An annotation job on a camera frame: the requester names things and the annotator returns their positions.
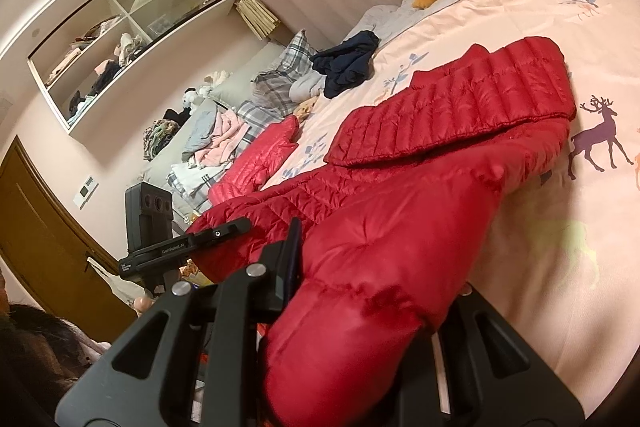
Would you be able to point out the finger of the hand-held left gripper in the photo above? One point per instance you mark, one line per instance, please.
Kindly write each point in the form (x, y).
(217, 234)

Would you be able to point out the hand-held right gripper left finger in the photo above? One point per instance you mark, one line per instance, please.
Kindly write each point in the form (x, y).
(294, 257)

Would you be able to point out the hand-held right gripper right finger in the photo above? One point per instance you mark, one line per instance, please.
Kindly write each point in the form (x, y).
(480, 357)

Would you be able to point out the red down jacket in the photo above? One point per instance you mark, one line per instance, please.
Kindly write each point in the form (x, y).
(400, 217)

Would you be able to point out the dark patterned clothes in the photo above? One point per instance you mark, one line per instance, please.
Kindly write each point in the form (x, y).
(160, 139)

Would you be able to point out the pink clothes pile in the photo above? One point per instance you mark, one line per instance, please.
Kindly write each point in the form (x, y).
(225, 137)

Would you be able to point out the white and plaid cloth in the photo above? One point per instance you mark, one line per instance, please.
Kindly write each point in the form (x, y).
(192, 179)

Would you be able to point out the white tote bag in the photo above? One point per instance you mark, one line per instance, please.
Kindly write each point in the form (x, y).
(115, 287)

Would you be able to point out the pinkish red puffer jacket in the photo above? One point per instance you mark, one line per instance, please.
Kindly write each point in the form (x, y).
(260, 157)

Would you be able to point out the brown wooden door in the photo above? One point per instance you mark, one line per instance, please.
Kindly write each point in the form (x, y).
(45, 227)

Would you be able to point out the light blue garment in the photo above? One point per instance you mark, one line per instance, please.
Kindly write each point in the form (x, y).
(200, 129)

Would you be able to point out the black and white plush toy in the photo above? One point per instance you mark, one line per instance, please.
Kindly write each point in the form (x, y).
(190, 101)

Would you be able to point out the brown plush toy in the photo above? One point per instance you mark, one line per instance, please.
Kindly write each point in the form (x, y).
(306, 108)

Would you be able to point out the pink printed quilt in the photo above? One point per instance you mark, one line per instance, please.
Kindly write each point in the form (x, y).
(550, 217)

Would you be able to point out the person's head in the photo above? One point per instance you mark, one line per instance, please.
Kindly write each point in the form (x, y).
(35, 347)

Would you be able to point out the light grey garment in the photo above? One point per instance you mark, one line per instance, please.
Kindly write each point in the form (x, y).
(307, 88)

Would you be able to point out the navy blue garment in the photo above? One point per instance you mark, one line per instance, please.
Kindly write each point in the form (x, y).
(347, 62)

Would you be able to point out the white open wardrobe shelf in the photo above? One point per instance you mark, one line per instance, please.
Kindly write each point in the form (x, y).
(125, 14)

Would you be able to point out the brown paper bags bundle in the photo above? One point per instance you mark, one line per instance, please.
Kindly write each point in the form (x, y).
(257, 14)

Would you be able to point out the grey bed sheet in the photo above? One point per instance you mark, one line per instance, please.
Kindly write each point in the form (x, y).
(390, 14)

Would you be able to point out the white wall control panel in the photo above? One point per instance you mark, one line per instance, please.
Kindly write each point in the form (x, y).
(85, 191)

